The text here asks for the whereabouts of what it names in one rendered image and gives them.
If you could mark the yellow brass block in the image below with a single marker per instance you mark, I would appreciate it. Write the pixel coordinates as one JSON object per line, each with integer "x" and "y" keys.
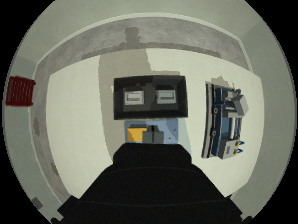
{"x": 135, "y": 133}

